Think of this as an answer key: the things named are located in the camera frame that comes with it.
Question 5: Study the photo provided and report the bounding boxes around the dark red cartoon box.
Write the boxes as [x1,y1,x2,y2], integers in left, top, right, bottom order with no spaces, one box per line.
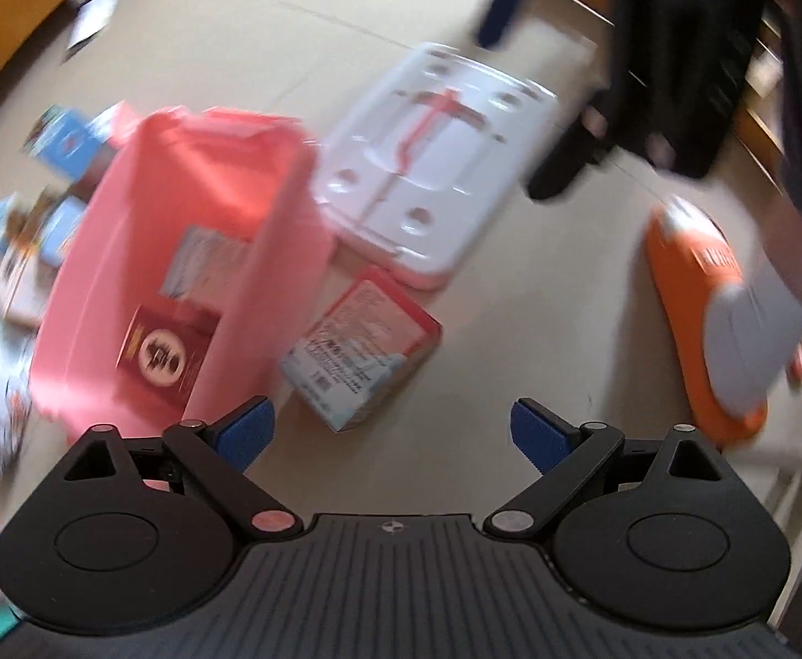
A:
[116,305,219,411]

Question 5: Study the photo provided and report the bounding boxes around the pink box with cloud print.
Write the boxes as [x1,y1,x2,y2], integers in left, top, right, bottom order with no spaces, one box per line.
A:
[280,266,443,433]

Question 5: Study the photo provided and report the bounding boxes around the white lid with pink handle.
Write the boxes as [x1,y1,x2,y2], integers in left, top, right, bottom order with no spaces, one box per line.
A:
[311,43,559,292]

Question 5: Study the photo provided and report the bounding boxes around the pink plastic storage bin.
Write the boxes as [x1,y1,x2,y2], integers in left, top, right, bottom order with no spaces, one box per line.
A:
[30,107,336,437]

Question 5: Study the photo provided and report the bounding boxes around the orange slipper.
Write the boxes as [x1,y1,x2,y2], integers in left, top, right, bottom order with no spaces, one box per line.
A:
[645,197,767,448]

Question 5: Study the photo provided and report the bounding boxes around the pink dotted cube box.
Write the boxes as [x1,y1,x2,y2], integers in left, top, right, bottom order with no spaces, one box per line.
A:
[87,100,142,150]

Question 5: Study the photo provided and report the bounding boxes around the blue cube box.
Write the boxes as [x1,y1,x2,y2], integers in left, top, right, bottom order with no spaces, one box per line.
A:
[23,105,104,182]

